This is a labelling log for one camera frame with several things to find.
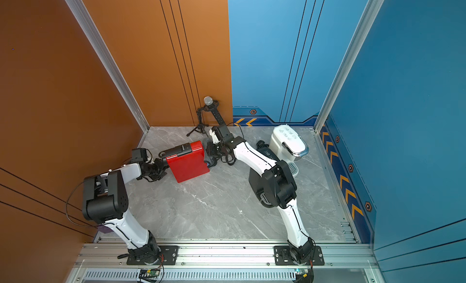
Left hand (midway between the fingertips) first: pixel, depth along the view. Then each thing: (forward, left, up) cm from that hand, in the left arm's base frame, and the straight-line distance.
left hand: (170, 164), depth 99 cm
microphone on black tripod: (+27, -20, +22) cm, 40 cm away
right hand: (+1, -21, +11) cm, 24 cm away
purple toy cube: (-34, +18, +2) cm, 39 cm away
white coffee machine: (-1, -60, +19) cm, 63 cm away
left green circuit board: (-48, -4, -5) cm, 49 cm away
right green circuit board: (-48, -64, -3) cm, 80 cm away
